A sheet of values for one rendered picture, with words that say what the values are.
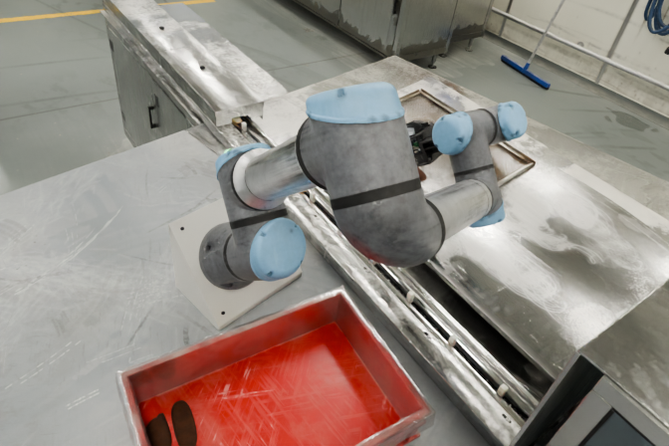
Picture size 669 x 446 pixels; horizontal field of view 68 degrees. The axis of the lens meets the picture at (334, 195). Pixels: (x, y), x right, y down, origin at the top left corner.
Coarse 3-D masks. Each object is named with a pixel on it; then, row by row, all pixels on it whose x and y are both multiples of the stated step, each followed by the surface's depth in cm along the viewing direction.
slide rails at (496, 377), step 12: (252, 132) 167; (300, 192) 145; (312, 204) 142; (324, 204) 142; (324, 216) 138; (336, 228) 135; (396, 276) 124; (408, 288) 121; (420, 300) 119; (432, 312) 116; (444, 324) 114; (468, 348) 109; (480, 360) 107; (492, 372) 105; (516, 396) 102; (528, 408) 100
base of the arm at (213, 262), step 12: (216, 228) 109; (228, 228) 107; (204, 240) 108; (216, 240) 105; (228, 240) 102; (204, 252) 106; (216, 252) 104; (204, 264) 106; (216, 264) 104; (228, 264) 101; (216, 276) 106; (228, 276) 104; (228, 288) 108; (240, 288) 110
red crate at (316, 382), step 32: (288, 352) 106; (320, 352) 107; (352, 352) 108; (192, 384) 98; (224, 384) 99; (256, 384) 100; (288, 384) 101; (320, 384) 102; (352, 384) 102; (224, 416) 94; (256, 416) 95; (288, 416) 96; (320, 416) 96; (352, 416) 97; (384, 416) 98
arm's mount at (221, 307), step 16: (208, 208) 111; (224, 208) 113; (176, 224) 106; (192, 224) 108; (208, 224) 110; (176, 240) 106; (192, 240) 108; (176, 256) 109; (192, 256) 107; (176, 272) 113; (192, 272) 107; (192, 288) 110; (208, 288) 108; (256, 288) 115; (272, 288) 118; (208, 304) 108; (224, 304) 110; (240, 304) 112; (256, 304) 115; (224, 320) 109
